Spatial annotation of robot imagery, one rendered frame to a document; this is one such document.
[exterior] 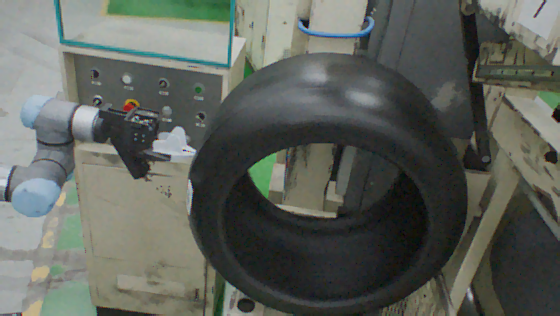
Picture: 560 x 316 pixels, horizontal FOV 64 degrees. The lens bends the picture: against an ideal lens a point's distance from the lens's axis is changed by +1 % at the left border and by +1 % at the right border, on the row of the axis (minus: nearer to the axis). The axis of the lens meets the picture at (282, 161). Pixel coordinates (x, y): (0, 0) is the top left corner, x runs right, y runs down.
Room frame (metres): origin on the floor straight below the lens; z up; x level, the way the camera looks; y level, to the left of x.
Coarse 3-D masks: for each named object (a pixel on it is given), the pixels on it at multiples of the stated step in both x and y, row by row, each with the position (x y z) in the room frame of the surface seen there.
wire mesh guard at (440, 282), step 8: (440, 272) 0.87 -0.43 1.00; (440, 280) 0.84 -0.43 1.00; (432, 288) 0.87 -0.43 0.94; (440, 288) 0.81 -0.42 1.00; (408, 296) 0.99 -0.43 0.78; (416, 296) 0.94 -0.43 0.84; (432, 296) 0.85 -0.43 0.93; (440, 296) 0.80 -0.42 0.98; (448, 296) 0.79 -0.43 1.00; (448, 304) 0.76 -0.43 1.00; (384, 312) 1.13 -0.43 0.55; (392, 312) 1.06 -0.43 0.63; (400, 312) 1.00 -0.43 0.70; (432, 312) 0.82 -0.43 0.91; (448, 312) 0.74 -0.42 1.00
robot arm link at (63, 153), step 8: (40, 144) 0.81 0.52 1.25; (48, 144) 0.81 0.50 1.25; (56, 144) 0.81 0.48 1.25; (64, 144) 0.82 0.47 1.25; (72, 144) 0.84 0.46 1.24; (40, 152) 0.80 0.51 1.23; (48, 152) 0.80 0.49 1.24; (56, 152) 0.81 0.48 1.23; (64, 152) 0.82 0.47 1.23; (72, 152) 0.84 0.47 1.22; (56, 160) 0.78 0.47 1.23; (64, 160) 0.80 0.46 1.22; (72, 160) 0.83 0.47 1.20; (64, 168) 0.78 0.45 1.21; (72, 168) 0.84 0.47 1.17; (72, 176) 0.84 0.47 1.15
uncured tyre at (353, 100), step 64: (320, 64) 0.88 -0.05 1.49; (256, 128) 0.73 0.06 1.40; (320, 128) 0.72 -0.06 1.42; (384, 128) 0.72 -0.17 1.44; (256, 192) 1.01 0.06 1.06; (448, 192) 0.72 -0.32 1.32; (256, 256) 0.89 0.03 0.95; (320, 256) 0.96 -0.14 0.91; (384, 256) 0.91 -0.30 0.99; (448, 256) 0.74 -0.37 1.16
